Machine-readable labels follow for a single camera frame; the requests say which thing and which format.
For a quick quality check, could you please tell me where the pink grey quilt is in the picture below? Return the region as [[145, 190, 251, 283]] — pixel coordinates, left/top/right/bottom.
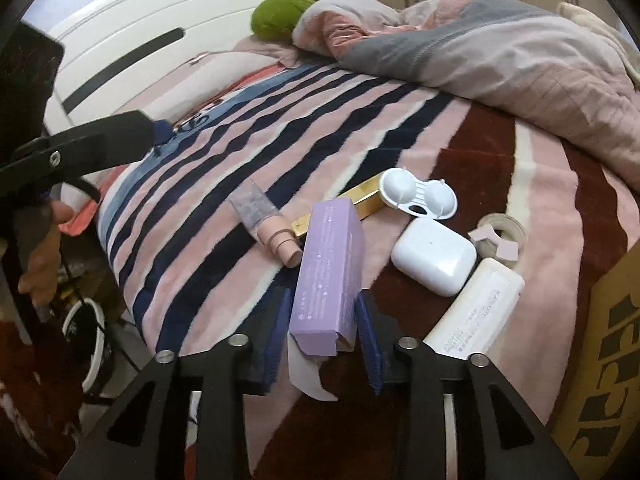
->
[[292, 0, 639, 188]]

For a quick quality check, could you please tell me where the white earbuds case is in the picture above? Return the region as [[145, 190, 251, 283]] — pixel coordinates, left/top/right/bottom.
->
[[390, 218, 477, 297]]

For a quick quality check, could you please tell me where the white cable loop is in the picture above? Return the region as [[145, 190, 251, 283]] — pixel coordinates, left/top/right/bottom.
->
[[60, 296, 108, 396]]

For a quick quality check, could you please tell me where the roll of tape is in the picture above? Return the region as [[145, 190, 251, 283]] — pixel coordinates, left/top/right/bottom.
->
[[468, 214, 526, 268]]

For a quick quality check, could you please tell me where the purple rectangular box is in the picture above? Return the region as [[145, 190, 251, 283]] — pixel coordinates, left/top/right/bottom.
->
[[288, 197, 364, 356]]

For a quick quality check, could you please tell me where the white headboard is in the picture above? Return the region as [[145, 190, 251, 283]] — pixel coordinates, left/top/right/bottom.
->
[[44, 0, 262, 133]]

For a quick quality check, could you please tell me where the striped fleece blanket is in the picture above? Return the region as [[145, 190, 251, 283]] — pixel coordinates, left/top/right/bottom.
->
[[98, 64, 639, 424]]

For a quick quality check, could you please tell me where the pink tube with clear cap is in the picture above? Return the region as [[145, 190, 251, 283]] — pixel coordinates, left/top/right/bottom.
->
[[229, 180, 303, 269]]

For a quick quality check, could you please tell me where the white contact lens case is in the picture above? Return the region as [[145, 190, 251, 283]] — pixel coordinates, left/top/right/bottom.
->
[[378, 168, 458, 220]]

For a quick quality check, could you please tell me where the cream towel blanket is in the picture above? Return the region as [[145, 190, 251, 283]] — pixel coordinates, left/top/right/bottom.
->
[[556, 2, 640, 89]]

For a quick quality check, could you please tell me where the person left hand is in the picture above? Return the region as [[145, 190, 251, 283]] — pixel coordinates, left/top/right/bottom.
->
[[18, 200, 74, 307]]

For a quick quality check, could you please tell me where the green pillow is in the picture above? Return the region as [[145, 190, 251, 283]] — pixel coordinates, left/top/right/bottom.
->
[[250, 0, 317, 44]]

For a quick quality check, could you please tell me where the cardboard box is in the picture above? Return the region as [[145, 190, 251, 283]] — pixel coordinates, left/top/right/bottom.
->
[[552, 246, 639, 479]]

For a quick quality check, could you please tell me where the gold rectangular box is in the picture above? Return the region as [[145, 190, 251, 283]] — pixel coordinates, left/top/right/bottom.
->
[[290, 174, 388, 241]]

